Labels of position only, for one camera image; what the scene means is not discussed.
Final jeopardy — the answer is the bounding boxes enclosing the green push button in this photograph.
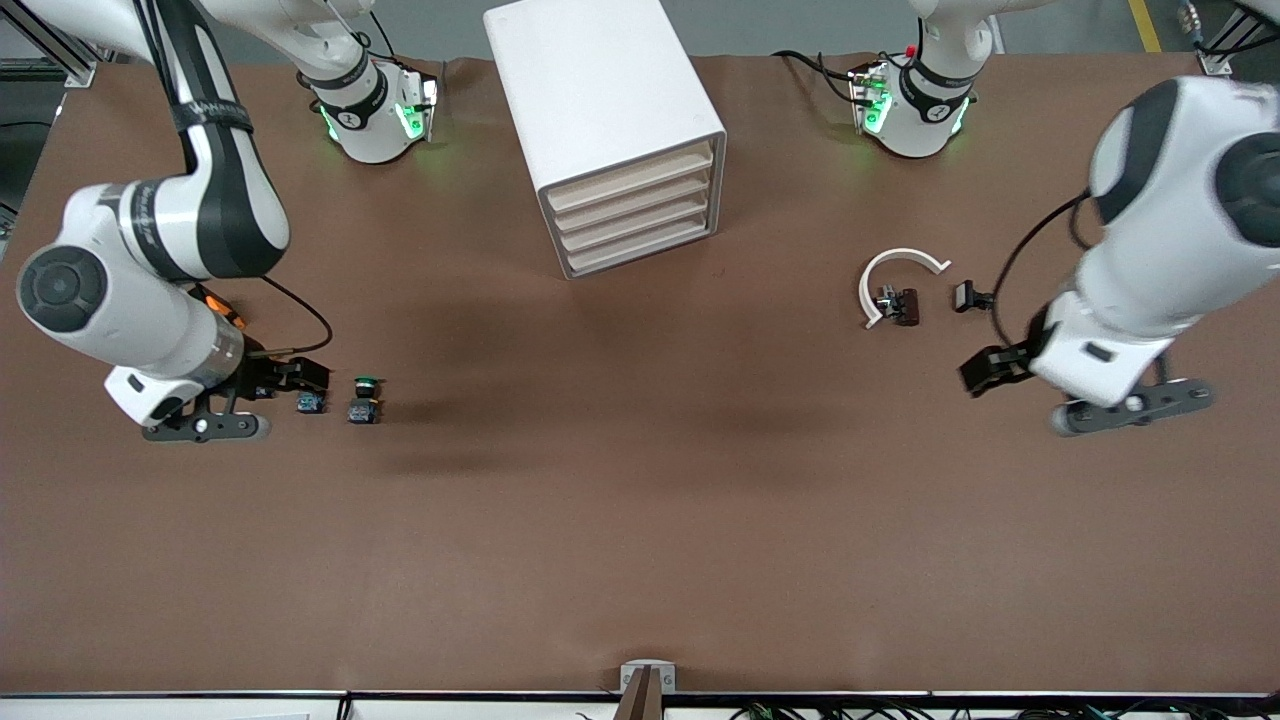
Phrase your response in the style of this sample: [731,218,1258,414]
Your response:
[346,375,386,426]

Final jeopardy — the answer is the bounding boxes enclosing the white plastic drawer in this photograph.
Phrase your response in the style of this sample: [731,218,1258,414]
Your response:
[552,166,716,234]
[564,211,719,278]
[546,142,715,213]
[558,189,717,255]

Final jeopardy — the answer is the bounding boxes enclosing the white drawer cabinet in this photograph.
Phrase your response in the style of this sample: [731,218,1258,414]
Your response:
[484,0,729,282]

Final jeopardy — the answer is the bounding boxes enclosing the brown electrical component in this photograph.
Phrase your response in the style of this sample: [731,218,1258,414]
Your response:
[877,286,922,328]

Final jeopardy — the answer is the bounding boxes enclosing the white curved plastic part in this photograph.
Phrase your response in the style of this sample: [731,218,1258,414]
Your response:
[859,247,953,331]

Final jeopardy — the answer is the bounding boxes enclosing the brown table mat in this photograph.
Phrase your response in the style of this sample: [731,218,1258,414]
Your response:
[0,52,1280,694]

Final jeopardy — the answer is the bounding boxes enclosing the orange button enclosure box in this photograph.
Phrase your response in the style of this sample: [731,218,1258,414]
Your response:
[193,284,248,332]

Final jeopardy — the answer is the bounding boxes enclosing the aluminium frame profile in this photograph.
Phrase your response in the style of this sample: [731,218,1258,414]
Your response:
[1197,0,1264,79]
[0,0,102,89]

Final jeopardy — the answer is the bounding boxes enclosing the black right base cable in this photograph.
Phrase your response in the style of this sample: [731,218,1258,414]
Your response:
[355,10,447,83]

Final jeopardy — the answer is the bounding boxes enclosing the black base cable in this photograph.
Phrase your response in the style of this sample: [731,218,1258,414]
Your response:
[771,49,873,107]
[355,10,447,83]

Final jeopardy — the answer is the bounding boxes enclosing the black left base cable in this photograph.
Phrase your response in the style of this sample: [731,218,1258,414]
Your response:
[771,49,873,107]

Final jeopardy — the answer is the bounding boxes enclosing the grey camera stand bracket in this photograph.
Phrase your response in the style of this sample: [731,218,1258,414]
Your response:
[619,660,678,720]

